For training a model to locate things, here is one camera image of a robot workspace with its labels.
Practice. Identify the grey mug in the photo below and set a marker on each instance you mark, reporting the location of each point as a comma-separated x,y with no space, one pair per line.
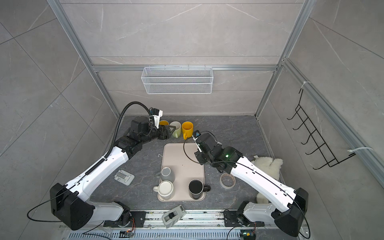
166,174

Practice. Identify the grey camera box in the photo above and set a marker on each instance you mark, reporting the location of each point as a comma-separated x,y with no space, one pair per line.
173,216

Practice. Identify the white teddy bear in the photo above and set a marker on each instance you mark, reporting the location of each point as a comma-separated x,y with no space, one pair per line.
269,166

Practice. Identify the small white plastic holder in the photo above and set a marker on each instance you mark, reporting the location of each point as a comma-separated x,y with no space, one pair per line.
124,177

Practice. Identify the beige plastic tray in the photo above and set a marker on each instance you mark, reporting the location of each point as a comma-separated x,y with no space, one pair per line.
177,157

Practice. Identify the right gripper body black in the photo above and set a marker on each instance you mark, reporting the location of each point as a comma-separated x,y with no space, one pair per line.
202,158

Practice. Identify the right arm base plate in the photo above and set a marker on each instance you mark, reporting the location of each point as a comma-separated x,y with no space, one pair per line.
233,219

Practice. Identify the light green mug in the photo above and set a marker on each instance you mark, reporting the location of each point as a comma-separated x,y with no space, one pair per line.
177,129

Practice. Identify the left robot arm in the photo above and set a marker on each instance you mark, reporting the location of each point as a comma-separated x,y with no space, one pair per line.
70,202

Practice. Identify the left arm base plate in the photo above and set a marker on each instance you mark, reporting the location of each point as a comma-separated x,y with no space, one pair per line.
139,219

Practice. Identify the white mug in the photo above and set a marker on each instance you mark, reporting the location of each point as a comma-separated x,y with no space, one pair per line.
165,190

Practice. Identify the white wire mesh basket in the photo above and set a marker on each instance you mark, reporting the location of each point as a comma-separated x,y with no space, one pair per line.
178,80

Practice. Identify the black wire hook rack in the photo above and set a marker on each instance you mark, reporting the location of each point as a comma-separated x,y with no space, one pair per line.
315,136

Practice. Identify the black mug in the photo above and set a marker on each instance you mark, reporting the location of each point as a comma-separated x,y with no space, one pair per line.
197,188

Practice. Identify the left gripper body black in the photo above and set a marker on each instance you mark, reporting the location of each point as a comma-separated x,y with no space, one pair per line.
158,133

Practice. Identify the yellow mug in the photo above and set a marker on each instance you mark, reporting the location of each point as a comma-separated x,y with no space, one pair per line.
187,129

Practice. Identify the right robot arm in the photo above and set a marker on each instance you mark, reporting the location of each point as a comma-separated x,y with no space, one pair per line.
290,205

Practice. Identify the blue butterfly mug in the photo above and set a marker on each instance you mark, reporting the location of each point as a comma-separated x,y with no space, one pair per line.
163,123

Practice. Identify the tape roll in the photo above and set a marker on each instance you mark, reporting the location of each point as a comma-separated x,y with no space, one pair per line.
227,181

